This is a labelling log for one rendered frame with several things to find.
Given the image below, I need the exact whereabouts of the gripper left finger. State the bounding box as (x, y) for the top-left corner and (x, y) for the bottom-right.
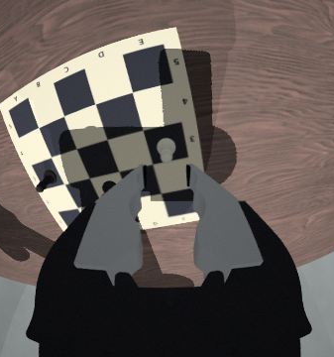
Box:
(26, 165), (147, 343)

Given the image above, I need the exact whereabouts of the white chess pawn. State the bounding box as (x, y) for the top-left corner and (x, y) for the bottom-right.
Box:
(157, 138), (175, 164)

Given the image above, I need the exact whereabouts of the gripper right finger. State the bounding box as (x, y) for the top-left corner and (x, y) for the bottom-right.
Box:
(186, 164), (312, 338)

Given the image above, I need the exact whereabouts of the black and cream chessboard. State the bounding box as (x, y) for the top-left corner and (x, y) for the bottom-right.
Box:
(0, 27), (204, 231)

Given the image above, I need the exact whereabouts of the black pawn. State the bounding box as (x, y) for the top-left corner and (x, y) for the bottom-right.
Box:
(102, 180), (116, 193)
(36, 170), (56, 192)

